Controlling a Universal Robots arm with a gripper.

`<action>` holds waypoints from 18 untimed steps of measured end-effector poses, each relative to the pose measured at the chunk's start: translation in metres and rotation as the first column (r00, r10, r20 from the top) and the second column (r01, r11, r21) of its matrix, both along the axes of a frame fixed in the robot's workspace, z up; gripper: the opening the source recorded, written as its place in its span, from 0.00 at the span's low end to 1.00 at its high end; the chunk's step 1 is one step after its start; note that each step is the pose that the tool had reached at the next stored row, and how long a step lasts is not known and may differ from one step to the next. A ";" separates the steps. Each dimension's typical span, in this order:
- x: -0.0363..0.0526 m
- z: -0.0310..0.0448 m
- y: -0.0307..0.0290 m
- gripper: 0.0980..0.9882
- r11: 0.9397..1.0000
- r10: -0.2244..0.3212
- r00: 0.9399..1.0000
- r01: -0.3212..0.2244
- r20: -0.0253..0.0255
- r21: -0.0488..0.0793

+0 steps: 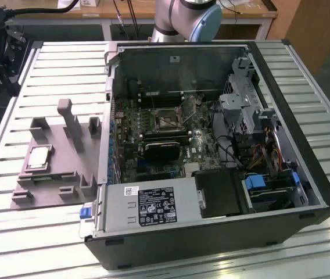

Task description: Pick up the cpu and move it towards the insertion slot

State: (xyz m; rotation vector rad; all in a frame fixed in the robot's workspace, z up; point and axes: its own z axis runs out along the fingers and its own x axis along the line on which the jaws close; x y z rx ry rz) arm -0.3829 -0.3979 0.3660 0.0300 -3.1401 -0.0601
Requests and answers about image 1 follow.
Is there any silver green CPU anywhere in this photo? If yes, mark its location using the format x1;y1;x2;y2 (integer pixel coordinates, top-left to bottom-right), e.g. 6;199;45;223
26;145;52;170

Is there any blue expansion slot retainer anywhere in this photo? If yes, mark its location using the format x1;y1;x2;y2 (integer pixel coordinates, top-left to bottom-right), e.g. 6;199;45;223
108;117;117;184

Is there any black RAM slot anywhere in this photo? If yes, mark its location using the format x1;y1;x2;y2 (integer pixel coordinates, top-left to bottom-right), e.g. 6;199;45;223
142;130;191;135
142;134;191;138
144;139;191;144
138;95;184;101
143;137;191;141
138;90;184;96
138;99;184;105
139;103;183;109

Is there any CPU socket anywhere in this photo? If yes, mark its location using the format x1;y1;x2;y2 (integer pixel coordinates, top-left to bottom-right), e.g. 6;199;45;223
153;108;184;132

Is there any grey-brown parts rack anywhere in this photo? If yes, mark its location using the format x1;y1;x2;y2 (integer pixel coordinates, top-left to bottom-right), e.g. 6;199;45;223
9;98;104;210

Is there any blue plastic case latch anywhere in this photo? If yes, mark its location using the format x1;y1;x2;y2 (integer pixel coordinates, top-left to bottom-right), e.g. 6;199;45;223
78;203;95;221

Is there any silver power supply with label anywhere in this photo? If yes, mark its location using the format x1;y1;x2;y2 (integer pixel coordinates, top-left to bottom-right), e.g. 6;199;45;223
94;183;204;234

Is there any black low-profile card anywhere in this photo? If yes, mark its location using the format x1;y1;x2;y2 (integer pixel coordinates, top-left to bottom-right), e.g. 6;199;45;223
144;141;181;162

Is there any silver socket cover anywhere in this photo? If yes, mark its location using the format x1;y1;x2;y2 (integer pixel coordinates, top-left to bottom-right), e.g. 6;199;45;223
181;94;205;123

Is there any green motherboard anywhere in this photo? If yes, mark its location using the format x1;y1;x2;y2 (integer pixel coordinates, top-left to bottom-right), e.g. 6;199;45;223
111;94;223;183

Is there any silver chipset heat sink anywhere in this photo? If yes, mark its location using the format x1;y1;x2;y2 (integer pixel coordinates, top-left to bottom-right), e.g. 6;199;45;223
183;162;199;176

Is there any silver metal drive cage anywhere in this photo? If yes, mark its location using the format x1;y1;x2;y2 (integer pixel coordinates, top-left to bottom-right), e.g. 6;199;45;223
218;56;279;136

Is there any open black PC case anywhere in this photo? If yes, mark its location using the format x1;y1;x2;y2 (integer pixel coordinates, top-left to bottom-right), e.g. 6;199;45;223
84;40;330;271

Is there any black drive bay box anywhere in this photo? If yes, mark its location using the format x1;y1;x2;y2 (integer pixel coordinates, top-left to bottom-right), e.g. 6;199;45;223
193;169;253;219

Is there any hard disk in blue carrier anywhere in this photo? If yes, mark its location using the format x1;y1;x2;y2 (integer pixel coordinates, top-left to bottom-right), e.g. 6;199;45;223
241;170;300;210

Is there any wooden cabinet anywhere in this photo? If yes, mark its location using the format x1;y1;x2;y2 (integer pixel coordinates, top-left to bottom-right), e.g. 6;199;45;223
285;0;330;77

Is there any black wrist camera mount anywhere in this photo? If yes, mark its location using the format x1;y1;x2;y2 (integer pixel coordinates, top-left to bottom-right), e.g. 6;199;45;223
0;17;28;62

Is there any thick black cable hose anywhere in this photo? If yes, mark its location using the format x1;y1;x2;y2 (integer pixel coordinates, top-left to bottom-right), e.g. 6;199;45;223
3;0;82;19

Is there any wooden desk white frame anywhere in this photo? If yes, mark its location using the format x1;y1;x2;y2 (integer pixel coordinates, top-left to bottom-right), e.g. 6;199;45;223
3;0;279;41

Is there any black cable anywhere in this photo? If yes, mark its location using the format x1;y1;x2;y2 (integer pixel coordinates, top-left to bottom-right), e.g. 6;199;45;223
213;132;245;171

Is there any coloured wire bundle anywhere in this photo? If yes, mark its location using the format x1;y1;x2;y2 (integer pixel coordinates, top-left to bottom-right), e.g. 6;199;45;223
252;126;285;173

